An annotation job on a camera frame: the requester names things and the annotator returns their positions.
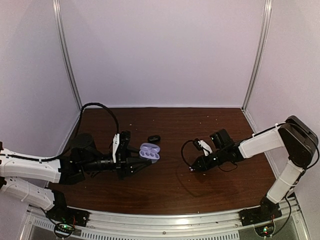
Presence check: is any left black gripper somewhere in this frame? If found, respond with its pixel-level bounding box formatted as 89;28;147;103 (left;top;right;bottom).
81;145;152;181

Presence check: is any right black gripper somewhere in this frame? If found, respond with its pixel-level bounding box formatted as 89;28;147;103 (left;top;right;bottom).
191;148;227;172

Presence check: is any blue oval case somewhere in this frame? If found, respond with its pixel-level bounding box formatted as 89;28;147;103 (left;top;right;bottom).
139;142;161;164

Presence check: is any black earbud charging case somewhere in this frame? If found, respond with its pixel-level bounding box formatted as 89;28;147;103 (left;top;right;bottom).
147;134;161;143

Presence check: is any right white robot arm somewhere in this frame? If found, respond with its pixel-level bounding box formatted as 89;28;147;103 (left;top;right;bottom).
190;115;320;221

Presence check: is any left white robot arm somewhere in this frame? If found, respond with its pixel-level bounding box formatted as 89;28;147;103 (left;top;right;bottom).
0;131;160;222

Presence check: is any right circuit board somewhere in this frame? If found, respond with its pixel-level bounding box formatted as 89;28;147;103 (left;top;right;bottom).
254;223;275;238

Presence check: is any circuit board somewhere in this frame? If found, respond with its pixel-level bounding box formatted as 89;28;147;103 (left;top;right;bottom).
254;223;275;238
53;222;75;238

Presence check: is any left circuit board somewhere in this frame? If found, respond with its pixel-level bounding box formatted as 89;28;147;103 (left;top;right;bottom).
53;222;75;238

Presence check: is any right black camera cable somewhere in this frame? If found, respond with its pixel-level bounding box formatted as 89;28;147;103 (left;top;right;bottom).
180;139;238;173

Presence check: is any black camera cable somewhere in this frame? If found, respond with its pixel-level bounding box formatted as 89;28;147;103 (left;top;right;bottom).
57;103;121;161
180;139;238;173

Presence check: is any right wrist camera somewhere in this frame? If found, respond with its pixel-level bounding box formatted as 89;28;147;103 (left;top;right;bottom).
192;138;213;156

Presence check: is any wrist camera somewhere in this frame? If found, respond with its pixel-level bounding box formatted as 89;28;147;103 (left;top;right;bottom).
192;138;213;156
112;130;131;164

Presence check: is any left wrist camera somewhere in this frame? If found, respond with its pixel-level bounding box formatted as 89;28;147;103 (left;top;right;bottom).
112;130;131;164

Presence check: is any left black camera cable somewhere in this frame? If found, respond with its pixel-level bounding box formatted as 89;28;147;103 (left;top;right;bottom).
57;103;121;161

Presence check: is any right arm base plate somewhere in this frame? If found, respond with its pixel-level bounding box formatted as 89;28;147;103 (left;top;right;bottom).
238;207;282;227

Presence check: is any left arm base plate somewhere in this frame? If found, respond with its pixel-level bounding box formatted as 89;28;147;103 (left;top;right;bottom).
46;206;90;227

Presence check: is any front aluminium rail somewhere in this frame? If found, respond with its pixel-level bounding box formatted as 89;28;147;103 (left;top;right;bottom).
22;194;311;240

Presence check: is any left aluminium frame post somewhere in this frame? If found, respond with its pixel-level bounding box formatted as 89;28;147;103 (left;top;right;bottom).
52;0;83;111

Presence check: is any aluminium frame post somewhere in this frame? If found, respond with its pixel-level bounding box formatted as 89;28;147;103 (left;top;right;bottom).
52;0;83;111
241;0;273;112

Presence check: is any right aluminium frame post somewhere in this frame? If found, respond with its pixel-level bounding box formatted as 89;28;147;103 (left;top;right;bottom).
241;0;273;112

